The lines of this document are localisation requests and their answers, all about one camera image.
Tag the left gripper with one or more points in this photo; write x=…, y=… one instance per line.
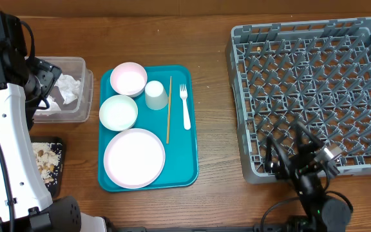
x=49, y=72

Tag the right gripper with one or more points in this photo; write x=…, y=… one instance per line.
x=298, y=162

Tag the white napkin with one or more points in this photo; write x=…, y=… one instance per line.
x=65, y=91

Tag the rice and peanut scraps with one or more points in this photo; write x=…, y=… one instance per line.
x=48, y=158

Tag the white bowl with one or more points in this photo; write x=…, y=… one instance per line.
x=118, y=113

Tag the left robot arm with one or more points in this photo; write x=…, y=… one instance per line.
x=25, y=84

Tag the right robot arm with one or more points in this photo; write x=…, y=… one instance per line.
x=324, y=210

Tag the grey dishwasher rack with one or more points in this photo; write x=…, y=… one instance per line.
x=314, y=72

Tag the black waste tray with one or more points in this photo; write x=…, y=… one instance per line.
x=55, y=189

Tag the clear plastic bin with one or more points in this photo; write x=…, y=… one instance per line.
x=79, y=110

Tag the pink bowl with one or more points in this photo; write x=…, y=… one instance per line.
x=128, y=79

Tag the white plastic cup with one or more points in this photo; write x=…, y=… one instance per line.
x=155, y=95

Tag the white plastic fork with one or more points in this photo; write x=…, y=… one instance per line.
x=183, y=96

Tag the pink plate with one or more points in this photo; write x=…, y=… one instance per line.
x=134, y=158

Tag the wooden chopstick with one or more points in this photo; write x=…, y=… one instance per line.
x=169, y=111

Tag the teal plastic tray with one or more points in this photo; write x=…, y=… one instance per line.
x=181, y=165

